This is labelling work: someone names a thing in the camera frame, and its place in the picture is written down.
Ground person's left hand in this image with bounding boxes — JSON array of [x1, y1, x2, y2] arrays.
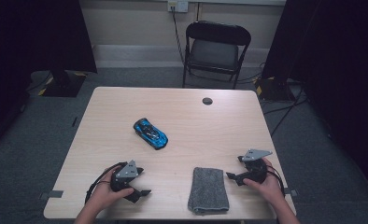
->
[[90, 177, 135, 213]]

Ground blue toy car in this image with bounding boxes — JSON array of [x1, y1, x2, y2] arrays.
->
[[133, 117, 169, 151]]

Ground black stand base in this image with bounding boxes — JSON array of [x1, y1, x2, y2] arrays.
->
[[41, 69, 88, 98]]

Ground dark curtain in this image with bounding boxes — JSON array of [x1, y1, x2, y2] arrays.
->
[[261, 0, 368, 197], [0, 0, 98, 157]]

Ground black folding chair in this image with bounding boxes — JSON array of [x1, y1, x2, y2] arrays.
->
[[182, 20, 252, 91]]

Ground grey towel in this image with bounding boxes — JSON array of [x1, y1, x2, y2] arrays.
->
[[187, 166, 230, 216]]

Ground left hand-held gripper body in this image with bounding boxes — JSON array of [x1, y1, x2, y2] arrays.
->
[[110, 160, 139, 192]]

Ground white wall socket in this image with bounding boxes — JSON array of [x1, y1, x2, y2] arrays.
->
[[167, 0, 190, 13]]

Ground black socket cable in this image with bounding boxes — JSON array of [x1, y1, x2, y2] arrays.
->
[[171, 7, 186, 64]]

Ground black floor box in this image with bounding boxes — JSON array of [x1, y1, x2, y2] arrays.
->
[[254, 76, 296, 102]]

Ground right hand-held gripper cable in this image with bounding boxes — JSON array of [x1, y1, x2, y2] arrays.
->
[[265, 164, 287, 198]]

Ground person's right hand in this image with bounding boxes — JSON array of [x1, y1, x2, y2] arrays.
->
[[243, 158, 285, 206]]

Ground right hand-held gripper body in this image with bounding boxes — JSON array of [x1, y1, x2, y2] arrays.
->
[[241, 148, 274, 185]]

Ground black floor cable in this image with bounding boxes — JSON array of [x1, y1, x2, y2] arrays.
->
[[270, 88, 305, 138], [262, 97, 308, 116]]

